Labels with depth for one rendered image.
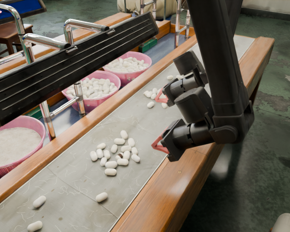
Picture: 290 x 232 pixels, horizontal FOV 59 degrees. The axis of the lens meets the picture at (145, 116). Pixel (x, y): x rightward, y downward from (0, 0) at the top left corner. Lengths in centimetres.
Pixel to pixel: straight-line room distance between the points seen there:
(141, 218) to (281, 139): 175
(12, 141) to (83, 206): 40
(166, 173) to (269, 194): 116
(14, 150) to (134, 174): 43
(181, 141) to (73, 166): 38
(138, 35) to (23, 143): 54
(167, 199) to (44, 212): 32
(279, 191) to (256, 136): 52
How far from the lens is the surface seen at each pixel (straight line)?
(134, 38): 82
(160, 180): 75
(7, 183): 84
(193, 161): 81
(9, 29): 324
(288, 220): 140
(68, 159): 87
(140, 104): 108
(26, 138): 102
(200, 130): 58
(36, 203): 77
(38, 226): 73
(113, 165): 80
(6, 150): 100
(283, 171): 203
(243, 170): 192
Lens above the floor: 134
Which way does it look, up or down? 36 degrees down
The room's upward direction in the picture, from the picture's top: straight up
